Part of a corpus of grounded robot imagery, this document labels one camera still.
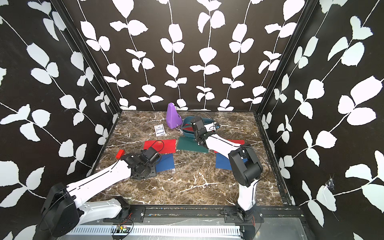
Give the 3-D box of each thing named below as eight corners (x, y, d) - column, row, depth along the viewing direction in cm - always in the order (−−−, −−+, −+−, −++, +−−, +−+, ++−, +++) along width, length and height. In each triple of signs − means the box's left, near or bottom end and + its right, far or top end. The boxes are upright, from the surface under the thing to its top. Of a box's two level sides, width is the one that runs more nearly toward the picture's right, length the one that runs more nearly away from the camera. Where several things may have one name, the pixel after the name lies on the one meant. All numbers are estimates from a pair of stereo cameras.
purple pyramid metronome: (166, 125, 113) (163, 108, 99) (173, 119, 118) (170, 102, 104) (175, 130, 110) (172, 113, 96) (182, 123, 115) (180, 106, 101)
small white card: (156, 137, 107) (155, 135, 105) (154, 127, 113) (154, 125, 111) (165, 134, 108) (165, 133, 107) (163, 125, 114) (163, 123, 112)
